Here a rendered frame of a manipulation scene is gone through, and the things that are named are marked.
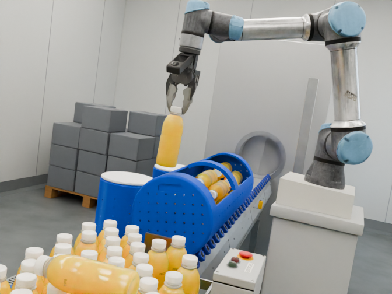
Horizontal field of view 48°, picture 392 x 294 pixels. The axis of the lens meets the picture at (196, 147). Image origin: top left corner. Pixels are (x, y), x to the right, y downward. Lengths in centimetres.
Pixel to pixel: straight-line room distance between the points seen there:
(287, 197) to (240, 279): 65
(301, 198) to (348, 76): 46
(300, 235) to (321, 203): 14
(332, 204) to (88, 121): 405
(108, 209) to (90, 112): 320
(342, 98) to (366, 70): 496
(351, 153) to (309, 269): 44
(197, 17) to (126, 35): 609
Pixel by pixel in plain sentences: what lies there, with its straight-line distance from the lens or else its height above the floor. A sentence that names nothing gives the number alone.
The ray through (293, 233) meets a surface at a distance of 166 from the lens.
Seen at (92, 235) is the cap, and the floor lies 110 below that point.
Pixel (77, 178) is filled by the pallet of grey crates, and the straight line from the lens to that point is 549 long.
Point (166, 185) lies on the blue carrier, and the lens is 147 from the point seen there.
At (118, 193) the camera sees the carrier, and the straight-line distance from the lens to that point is 219.
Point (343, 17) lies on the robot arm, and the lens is 155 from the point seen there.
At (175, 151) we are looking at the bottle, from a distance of 146.
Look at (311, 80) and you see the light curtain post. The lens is 276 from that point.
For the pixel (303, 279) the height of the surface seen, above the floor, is 91.
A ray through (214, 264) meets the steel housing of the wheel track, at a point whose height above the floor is 88.
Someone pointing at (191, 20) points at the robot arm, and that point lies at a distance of 146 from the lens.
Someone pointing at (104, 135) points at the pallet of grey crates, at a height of 89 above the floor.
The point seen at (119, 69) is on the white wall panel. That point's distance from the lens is 753.
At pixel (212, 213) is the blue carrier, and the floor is 114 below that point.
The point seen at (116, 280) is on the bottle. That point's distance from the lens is 84.
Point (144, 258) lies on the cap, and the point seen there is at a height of 110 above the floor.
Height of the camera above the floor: 150
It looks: 7 degrees down
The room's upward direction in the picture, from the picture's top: 8 degrees clockwise
